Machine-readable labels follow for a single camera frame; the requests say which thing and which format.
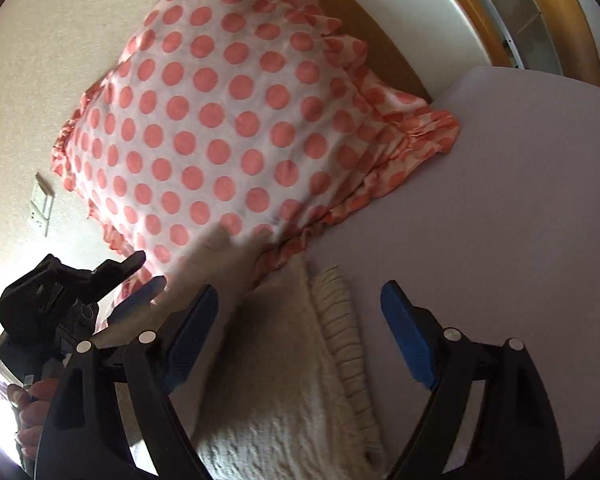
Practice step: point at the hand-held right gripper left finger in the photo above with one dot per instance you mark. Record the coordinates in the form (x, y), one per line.
(192, 337)

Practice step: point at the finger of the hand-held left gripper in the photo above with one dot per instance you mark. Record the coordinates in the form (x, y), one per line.
(122, 267)
(140, 296)

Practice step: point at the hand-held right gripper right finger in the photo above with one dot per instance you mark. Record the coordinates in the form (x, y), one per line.
(407, 335)

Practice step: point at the cream knitted sweater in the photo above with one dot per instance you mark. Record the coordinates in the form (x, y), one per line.
(280, 360)

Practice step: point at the person's left hand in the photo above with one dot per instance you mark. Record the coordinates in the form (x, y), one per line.
(32, 410)

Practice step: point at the bed with pale sheet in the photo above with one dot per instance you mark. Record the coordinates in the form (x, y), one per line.
(480, 210)

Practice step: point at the pink polka dot pillow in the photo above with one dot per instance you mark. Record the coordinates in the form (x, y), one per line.
(220, 110)

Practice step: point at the wooden headboard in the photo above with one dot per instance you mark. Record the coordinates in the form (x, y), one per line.
(370, 25)

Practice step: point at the white wall switch plate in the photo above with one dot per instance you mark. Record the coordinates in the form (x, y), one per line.
(42, 205)

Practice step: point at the wooden door frame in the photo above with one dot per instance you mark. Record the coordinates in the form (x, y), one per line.
(545, 15)

